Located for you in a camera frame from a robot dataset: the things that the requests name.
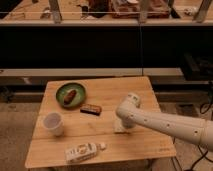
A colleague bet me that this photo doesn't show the white sponge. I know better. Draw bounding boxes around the white sponge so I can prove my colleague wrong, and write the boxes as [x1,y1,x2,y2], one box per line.
[114,119,130,134]

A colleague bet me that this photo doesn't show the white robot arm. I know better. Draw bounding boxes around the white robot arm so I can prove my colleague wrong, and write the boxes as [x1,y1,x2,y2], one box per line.
[116,93,213,152]

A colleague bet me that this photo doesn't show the brown chocolate bar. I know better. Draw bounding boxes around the brown chocolate bar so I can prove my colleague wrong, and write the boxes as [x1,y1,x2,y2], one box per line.
[80,104,102,116]

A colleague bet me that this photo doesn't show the wooden table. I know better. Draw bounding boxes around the wooden table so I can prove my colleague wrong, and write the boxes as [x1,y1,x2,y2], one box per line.
[25,77,176,169]

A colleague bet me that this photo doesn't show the brown pastry on plate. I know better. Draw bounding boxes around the brown pastry on plate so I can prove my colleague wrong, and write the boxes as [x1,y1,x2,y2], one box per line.
[64,90,76,104]

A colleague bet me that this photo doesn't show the green plate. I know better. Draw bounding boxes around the green plate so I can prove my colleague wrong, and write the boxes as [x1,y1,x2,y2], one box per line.
[55,82,86,108]

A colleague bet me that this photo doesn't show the white plastic cup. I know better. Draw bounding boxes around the white plastic cup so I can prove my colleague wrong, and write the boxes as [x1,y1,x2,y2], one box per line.
[43,112,64,136]

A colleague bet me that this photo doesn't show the black cables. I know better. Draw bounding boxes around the black cables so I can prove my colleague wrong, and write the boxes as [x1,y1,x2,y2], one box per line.
[169,79,213,171]

